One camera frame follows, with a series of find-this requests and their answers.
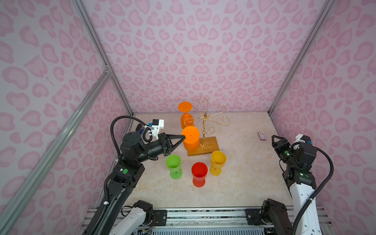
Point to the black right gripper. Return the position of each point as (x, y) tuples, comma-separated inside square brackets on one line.
[(282, 147)]

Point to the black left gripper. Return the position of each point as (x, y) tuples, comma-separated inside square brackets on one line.
[(165, 143)]

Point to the green plastic wine glass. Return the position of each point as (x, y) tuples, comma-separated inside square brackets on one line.
[(173, 163)]

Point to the orange wine glass front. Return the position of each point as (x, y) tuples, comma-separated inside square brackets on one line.
[(192, 136)]

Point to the orange wine glass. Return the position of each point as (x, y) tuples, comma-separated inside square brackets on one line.
[(185, 113), (192, 136)]

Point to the red plastic wine glass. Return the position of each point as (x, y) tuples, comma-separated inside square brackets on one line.
[(199, 172)]

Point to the yellow plastic wine glass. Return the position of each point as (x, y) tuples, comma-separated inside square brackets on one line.
[(218, 160)]

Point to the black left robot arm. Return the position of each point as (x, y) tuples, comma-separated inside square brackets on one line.
[(120, 183)]

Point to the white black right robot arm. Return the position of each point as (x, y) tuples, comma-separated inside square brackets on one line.
[(301, 184)]

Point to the wooden rack base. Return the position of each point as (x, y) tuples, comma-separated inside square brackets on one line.
[(206, 146)]

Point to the small pink white box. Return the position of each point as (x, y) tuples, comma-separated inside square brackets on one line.
[(262, 136)]

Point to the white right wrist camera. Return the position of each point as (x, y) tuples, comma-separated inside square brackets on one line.
[(300, 138)]

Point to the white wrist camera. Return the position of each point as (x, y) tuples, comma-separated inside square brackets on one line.
[(300, 138), (150, 130)]

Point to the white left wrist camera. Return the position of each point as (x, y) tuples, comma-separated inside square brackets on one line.
[(150, 130)]

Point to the gold wire glass rack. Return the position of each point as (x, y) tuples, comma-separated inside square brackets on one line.
[(206, 117)]

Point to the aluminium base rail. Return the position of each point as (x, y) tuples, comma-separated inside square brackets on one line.
[(204, 221)]

